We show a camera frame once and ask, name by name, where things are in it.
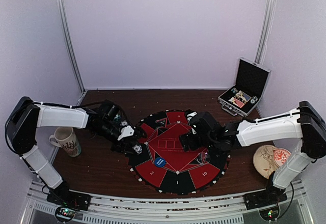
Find left aluminium frame post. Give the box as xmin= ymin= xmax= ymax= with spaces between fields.
xmin=57 ymin=0 xmax=86 ymax=93

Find orange patterned small plate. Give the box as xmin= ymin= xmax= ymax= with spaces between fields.
xmin=273 ymin=148 xmax=291 ymax=167

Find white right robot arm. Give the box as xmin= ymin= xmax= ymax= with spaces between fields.
xmin=179 ymin=101 xmax=325 ymax=205

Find blue small blind button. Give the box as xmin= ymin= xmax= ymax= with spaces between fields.
xmin=154 ymin=157 xmax=166 ymax=167

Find black triangular all-in marker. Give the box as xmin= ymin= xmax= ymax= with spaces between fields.
xmin=155 ymin=118 xmax=168 ymax=127

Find cream floral plate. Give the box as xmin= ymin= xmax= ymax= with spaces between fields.
xmin=253 ymin=145 xmax=279 ymax=179

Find aluminium frame post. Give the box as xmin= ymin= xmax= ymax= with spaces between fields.
xmin=57 ymin=0 xmax=86 ymax=93
xmin=255 ymin=0 xmax=276 ymax=65

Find round red black poker mat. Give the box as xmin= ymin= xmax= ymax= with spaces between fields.
xmin=128 ymin=110 xmax=231 ymax=195

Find clear round dealer button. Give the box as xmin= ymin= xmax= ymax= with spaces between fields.
xmin=196 ymin=152 xmax=211 ymax=165

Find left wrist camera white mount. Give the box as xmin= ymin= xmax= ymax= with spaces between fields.
xmin=117 ymin=125 xmax=134 ymax=141

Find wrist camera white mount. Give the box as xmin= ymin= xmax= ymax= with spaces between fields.
xmin=185 ymin=109 xmax=197 ymax=122
xmin=117 ymin=125 xmax=134 ymax=141

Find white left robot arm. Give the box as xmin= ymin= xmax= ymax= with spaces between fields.
xmin=5 ymin=96 xmax=146 ymax=206

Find blue cream chips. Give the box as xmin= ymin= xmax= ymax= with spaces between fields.
xmin=132 ymin=145 xmax=143 ymax=154

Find green poker chip stack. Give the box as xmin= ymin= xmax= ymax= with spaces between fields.
xmin=114 ymin=114 xmax=121 ymax=121

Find white floral ceramic mug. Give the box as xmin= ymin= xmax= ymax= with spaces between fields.
xmin=49 ymin=127 xmax=82 ymax=157

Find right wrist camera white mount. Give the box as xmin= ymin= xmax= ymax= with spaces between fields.
xmin=185 ymin=109 xmax=197 ymax=122

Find aluminium poker case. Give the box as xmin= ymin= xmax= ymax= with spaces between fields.
xmin=218 ymin=58 xmax=270 ymax=117

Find right aluminium frame post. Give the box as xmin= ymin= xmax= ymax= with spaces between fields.
xmin=255 ymin=0 xmax=276 ymax=65

